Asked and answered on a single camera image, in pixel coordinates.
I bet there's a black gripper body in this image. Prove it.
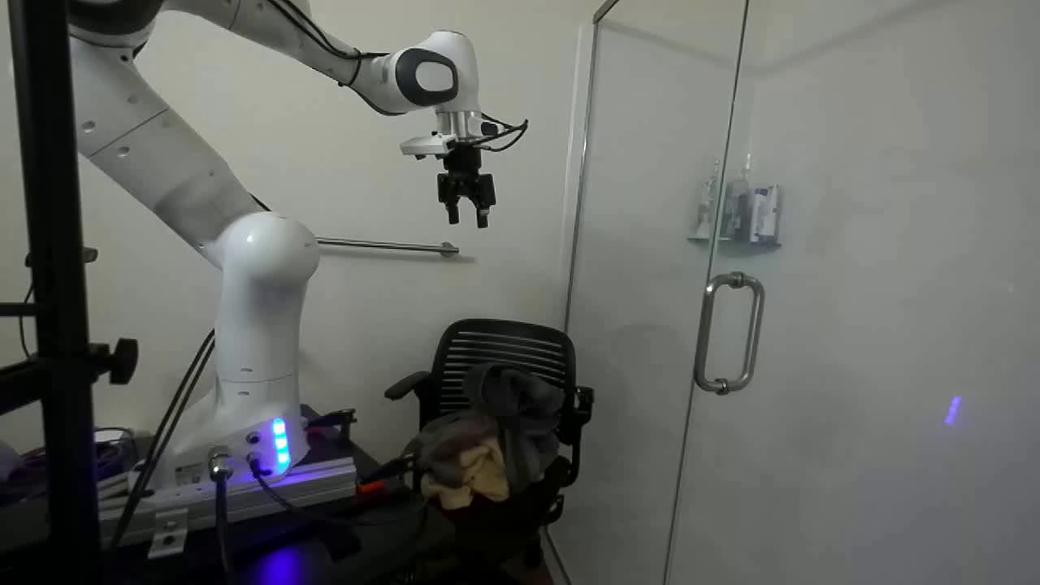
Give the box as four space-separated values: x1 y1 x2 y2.
432 139 501 214

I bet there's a glass shower door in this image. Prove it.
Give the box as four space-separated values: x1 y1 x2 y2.
660 0 1040 585

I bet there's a fixed glass shower panel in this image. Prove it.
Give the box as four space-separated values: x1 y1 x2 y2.
549 0 755 585

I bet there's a shower caddy shelf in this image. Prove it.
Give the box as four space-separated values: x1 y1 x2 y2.
686 175 787 256

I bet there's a metal towel bar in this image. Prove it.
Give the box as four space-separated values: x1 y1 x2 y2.
314 235 463 263

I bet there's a black mesh office chair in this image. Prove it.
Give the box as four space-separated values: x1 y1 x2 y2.
382 316 597 569

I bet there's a dark grey cloth pile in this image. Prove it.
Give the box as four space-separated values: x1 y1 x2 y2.
413 360 570 512

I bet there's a white soap bottle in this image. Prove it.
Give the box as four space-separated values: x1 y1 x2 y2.
691 177 726 245

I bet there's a black clamp knob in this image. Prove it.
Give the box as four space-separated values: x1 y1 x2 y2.
83 333 142 391

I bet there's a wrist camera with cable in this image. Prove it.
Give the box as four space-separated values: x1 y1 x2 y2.
473 110 534 157

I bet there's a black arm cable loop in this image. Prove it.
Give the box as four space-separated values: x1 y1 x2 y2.
266 0 370 87

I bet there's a wall mounted small box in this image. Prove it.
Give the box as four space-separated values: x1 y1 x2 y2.
726 177 782 245

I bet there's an orange handled clamp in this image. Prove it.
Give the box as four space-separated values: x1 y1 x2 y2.
350 471 396 503

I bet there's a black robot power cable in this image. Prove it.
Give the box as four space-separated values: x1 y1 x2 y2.
103 328 216 546

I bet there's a black camera stand pole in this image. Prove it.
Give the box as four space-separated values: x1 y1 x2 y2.
5 0 103 585

